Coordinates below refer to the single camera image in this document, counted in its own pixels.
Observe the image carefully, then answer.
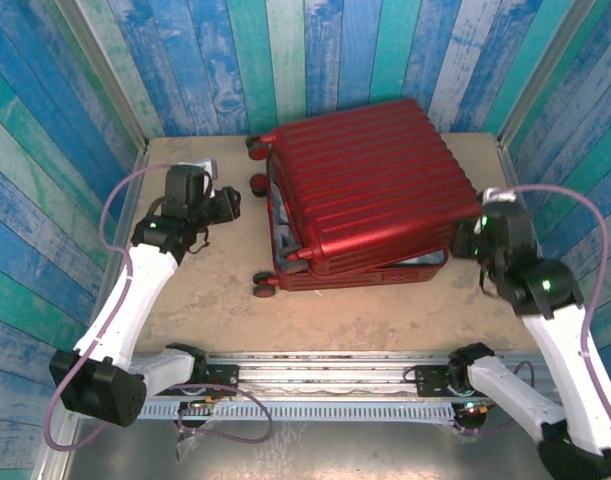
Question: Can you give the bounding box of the red hard-shell suitcase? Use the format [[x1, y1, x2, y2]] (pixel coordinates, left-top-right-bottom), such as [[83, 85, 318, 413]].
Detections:
[[244, 98, 482, 300]]

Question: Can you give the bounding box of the small circuit board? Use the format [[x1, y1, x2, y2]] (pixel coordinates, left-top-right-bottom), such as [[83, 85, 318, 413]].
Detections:
[[178, 397, 222, 420], [454, 398, 495, 420]]

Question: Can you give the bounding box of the metal sheet tray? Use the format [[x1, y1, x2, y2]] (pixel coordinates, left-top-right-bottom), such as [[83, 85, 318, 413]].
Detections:
[[32, 417, 611, 480]]

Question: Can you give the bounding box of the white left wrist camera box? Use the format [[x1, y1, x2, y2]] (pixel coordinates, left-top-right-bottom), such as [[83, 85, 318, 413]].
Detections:
[[177, 157, 221, 180]]

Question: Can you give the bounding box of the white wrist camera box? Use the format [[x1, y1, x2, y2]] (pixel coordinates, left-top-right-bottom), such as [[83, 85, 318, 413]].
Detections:
[[177, 157, 221, 180], [481, 187, 517, 205]]

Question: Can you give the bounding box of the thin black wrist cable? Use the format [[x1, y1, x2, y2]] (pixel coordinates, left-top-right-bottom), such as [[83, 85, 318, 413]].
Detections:
[[183, 227, 212, 255], [478, 259, 504, 299]]

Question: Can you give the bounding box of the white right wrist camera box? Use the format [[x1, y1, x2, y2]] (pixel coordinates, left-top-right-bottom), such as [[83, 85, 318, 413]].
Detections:
[[481, 187, 517, 205]]

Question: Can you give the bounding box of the aluminium table edge rail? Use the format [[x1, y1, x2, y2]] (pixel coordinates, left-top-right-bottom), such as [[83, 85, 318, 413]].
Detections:
[[497, 142, 561, 351], [92, 147, 152, 351]]

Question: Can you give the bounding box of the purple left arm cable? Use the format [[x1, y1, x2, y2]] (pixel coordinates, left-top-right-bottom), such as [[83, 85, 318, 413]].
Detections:
[[43, 162, 209, 454]]

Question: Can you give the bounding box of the aluminium frame post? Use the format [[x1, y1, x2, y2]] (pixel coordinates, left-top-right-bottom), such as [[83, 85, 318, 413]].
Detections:
[[54, 0, 151, 151], [497, 0, 599, 147]]

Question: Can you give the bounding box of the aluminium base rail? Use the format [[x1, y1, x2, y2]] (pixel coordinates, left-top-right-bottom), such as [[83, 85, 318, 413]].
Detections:
[[134, 349, 561, 401]]

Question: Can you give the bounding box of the white slotted cable duct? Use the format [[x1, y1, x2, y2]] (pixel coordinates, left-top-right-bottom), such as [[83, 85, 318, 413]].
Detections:
[[134, 401, 459, 425]]

